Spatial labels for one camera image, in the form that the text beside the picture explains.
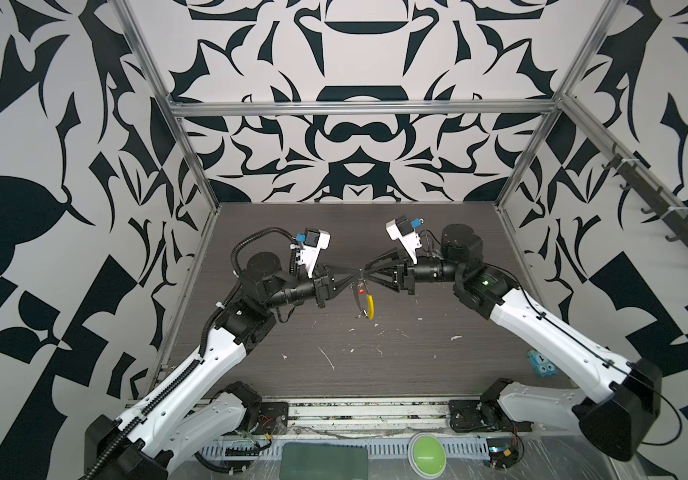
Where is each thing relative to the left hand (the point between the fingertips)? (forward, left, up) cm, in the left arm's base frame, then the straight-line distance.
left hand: (362, 269), depth 61 cm
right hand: (0, -2, -1) cm, 2 cm away
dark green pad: (-29, +9, -34) cm, 45 cm away
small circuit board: (-29, -33, -35) cm, 56 cm away
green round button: (-29, -14, -33) cm, 46 cm away
